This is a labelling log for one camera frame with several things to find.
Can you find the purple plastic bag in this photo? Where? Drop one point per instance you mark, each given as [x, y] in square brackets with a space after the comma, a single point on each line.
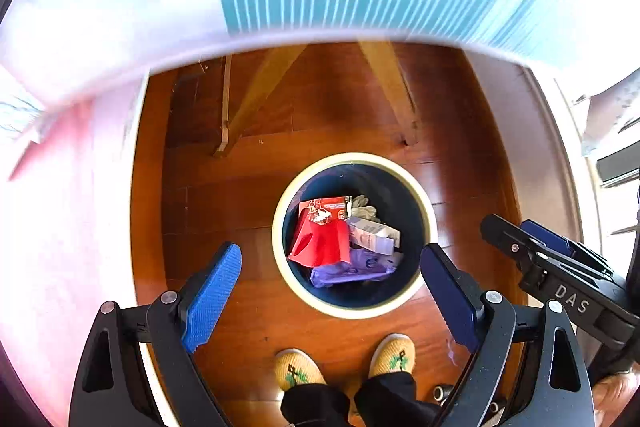
[362, 266]

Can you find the yellow knitted slipper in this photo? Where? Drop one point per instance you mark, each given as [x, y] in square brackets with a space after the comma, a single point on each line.
[396, 353]
[293, 367]

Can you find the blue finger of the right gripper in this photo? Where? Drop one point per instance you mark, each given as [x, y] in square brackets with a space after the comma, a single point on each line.
[519, 245]
[565, 246]

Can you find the blue bin with cream rim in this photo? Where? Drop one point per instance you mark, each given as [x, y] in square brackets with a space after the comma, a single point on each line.
[402, 204]

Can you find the red cartoon carton box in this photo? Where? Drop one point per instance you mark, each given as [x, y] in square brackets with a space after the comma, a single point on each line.
[325, 209]

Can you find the right yellow knitted slipper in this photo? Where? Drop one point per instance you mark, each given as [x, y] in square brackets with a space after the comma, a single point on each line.
[396, 353]

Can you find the person's right hand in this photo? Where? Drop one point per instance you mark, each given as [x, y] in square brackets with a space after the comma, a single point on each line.
[612, 394]

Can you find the small white purple carton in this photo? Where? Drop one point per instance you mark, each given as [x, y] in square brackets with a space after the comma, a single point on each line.
[373, 236]

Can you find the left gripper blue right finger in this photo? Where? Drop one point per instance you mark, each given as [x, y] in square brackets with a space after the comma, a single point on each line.
[457, 295]

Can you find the pink bed cover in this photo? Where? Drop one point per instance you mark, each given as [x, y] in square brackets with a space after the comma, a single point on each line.
[65, 244]

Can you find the white gloves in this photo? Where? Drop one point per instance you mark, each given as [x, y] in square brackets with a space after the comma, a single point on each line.
[360, 207]

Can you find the red paper piece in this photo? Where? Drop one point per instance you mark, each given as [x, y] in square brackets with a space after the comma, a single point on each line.
[315, 245]

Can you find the left yellow knitted slipper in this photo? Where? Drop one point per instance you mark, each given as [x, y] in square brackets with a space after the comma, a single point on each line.
[293, 367]

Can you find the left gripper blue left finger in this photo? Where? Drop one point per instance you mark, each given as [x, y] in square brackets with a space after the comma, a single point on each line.
[204, 296]

